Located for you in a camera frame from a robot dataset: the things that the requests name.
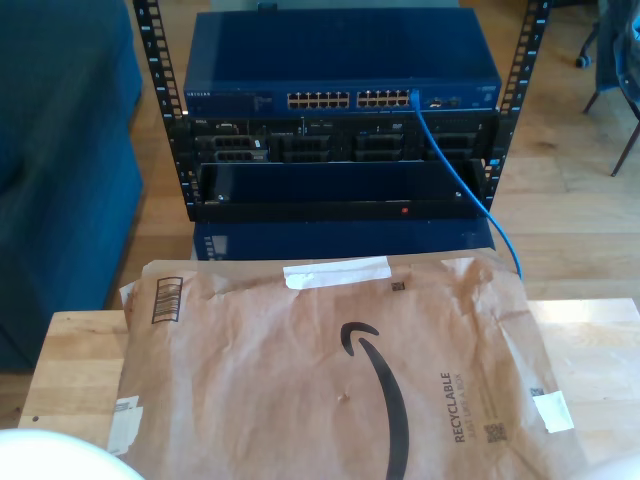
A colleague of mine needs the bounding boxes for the short white tape piece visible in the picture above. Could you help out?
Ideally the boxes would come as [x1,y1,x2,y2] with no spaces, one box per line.
[532,391,575,434]

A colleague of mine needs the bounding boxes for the white paper label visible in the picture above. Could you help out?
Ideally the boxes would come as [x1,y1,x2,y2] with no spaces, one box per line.
[107,395,145,456]

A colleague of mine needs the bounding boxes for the black rack frame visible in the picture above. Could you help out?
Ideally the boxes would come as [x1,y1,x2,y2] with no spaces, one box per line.
[132,0,551,224]

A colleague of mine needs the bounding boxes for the chair with draped jacket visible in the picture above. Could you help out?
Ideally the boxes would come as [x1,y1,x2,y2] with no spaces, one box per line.
[582,0,640,179]

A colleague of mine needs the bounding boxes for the blue network switch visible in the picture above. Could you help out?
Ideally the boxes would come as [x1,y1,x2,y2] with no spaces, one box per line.
[182,9,503,117]

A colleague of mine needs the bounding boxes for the blue device under rack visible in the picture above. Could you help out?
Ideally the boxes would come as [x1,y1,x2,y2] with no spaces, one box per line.
[192,219,496,261]

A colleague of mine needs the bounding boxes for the blue network cable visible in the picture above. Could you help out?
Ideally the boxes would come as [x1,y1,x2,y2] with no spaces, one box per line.
[408,88,524,281]

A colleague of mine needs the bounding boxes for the blue sofa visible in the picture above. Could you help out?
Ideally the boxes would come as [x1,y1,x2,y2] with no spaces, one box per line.
[0,0,146,374]

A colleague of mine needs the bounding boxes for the long white tape strip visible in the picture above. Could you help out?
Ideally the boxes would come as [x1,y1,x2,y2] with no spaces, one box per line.
[282,256,392,290]

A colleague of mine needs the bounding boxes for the office chair castor base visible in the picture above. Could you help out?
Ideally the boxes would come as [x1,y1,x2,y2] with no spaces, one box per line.
[573,19,601,70]

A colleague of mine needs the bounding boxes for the brown paper mailer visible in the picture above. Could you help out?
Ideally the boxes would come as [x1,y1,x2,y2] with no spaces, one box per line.
[107,254,586,480]

